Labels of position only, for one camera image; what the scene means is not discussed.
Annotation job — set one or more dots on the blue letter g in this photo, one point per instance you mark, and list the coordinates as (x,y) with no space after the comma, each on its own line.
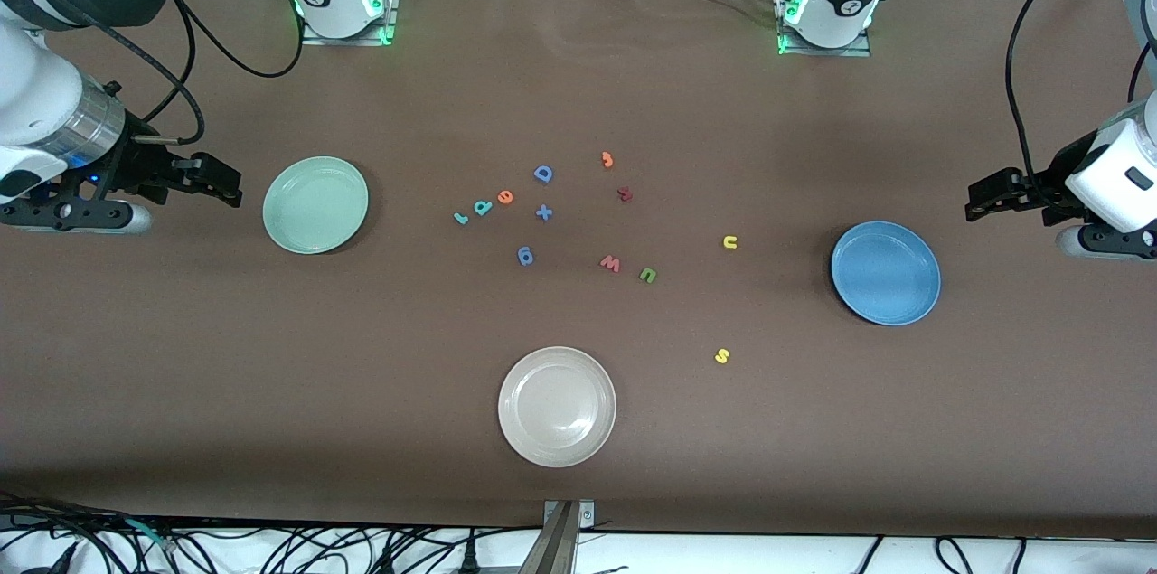
(526,258)

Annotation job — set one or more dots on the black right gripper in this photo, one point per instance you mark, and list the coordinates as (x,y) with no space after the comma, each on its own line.
(142,164)

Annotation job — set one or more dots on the blue letter D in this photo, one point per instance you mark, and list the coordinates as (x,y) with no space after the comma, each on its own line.
(540,174)

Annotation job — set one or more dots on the blue plus sign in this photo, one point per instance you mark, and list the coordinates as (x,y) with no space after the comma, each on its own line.
(543,212)

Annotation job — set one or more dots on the teal letter p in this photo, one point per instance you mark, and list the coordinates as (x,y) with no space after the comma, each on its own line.
(484,207)

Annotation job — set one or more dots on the metal table bracket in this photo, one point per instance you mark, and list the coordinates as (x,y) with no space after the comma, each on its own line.
(562,538)

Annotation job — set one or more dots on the pale green plate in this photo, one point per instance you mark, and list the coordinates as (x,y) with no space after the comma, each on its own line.
(316,205)

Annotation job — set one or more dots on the brown table cover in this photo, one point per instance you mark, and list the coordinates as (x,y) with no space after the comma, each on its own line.
(578,86)

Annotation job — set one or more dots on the beige plate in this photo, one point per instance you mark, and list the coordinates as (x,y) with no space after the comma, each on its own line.
(557,407)

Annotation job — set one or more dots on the salmon letter w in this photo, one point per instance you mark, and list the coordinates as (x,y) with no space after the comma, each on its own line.
(610,265)

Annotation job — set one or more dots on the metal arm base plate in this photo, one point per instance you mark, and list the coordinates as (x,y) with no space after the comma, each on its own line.
(827,52)
(348,42)

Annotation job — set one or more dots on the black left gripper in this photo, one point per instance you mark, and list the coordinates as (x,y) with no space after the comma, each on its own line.
(1041,191)

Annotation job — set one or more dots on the blue plate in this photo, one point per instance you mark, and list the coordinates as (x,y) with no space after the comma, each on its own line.
(886,274)

